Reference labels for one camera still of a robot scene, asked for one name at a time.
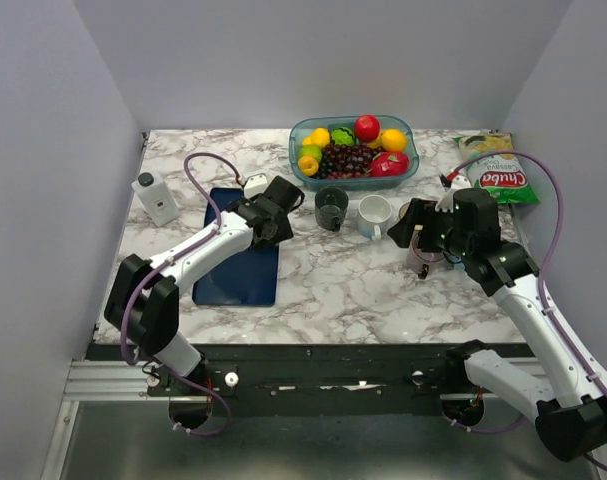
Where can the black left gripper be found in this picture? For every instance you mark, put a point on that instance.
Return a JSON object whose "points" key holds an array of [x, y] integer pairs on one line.
{"points": [[284, 233]]}

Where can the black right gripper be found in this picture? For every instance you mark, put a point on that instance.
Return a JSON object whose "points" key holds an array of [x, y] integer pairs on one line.
{"points": [[419, 212]]}

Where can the white and blue mug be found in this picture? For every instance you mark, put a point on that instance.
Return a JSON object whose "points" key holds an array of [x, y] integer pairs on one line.
{"points": [[373, 215]]}

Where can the pink purple mug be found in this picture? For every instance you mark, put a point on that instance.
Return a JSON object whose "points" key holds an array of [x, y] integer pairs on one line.
{"points": [[420, 262]]}

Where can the dark grey mug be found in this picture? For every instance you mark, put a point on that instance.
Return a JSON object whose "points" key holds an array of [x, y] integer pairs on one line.
{"points": [[331, 205]]}

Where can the cream mug black handle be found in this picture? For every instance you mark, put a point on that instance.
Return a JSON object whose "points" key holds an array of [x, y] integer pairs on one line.
{"points": [[403, 210]]}

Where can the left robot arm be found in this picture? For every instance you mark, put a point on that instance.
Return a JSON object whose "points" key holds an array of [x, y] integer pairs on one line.
{"points": [[143, 303]]}

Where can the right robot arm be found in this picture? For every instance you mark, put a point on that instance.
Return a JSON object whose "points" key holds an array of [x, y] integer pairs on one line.
{"points": [[569, 406]]}

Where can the small orange fruit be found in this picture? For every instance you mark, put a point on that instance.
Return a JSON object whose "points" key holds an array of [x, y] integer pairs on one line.
{"points": [[308, 165]]}

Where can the dark blue tray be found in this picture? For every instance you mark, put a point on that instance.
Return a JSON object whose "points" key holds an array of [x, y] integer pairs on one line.
{"points": [[227, 268]]}

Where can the red dragon fruit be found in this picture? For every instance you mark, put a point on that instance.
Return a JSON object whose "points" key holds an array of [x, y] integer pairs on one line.
{"points": [[389, 164]]}

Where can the green lime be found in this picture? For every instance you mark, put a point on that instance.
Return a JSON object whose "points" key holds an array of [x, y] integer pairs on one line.
{"points": [[312, 151]]}

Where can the teal plastic fruit container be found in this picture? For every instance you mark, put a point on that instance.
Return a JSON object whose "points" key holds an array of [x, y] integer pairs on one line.
{"points": [[303, 128]]}

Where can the dark grape bunch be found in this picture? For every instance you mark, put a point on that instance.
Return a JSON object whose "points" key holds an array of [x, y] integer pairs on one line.
{"points": [[346, 162]]}

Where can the large yellow lemon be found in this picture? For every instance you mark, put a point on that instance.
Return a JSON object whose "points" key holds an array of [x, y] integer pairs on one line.
{"points": [[393, 140]]}

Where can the small yellow lemon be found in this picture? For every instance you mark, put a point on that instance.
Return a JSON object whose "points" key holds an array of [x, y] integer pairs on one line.
{"points": [[320, 138]]}

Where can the green toy watermelon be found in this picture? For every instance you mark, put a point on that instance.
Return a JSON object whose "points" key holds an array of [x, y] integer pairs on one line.
{"points": [[343, 136]]}

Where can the red apple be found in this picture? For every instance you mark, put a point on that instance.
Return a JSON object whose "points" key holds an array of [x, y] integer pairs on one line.
{"points": [[367, 128]]}

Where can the white plastic bottle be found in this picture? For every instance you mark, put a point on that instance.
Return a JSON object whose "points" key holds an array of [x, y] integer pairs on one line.
{"points": [[152, 191]]}

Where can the green cassava chips bag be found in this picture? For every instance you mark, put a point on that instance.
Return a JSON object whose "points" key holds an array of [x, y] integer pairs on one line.
{"points": [[502, 176]]}

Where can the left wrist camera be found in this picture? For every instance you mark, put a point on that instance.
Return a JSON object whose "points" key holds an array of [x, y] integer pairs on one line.
{"points": [[256, 185]]}

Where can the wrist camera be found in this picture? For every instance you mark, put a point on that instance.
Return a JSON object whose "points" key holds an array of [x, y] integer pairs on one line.
{"points": [[452, 183], [256, 185]]}

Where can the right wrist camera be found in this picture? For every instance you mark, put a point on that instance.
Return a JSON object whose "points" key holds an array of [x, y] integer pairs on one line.
{"points": [[452, 183]]}

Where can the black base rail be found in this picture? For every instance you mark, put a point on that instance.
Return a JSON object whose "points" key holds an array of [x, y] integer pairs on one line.
{"points": [[242, 381]]}

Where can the aluminium frame rail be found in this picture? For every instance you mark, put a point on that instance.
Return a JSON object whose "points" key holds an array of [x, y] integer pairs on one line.
{"points": [[109, 428]]}

